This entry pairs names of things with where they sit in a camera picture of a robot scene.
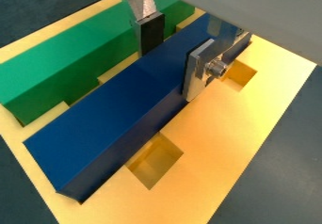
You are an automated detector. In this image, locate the green comb-shaped block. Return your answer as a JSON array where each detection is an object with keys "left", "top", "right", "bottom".
[{"left": 0, "top": 0, "right": 196, "bottom": 127}]

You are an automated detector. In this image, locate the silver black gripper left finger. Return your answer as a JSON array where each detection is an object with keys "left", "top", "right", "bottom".
[{"left": 121, "top": 0, "right": 164, "bottom": 56}]

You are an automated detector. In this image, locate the blue comb-shaped block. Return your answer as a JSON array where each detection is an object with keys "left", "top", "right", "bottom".
[{"left": 22, "top": 12, "right": 254, "bottom": 203}]

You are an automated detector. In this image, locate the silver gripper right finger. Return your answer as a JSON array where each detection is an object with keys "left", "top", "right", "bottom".
[{"left": 183, "top": 15, "right": 251, "bottom": 102}]

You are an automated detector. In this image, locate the yellow slotted board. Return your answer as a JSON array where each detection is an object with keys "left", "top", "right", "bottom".
[{"left": 0, "top": 0, "right": 318, "bottom": 224}]

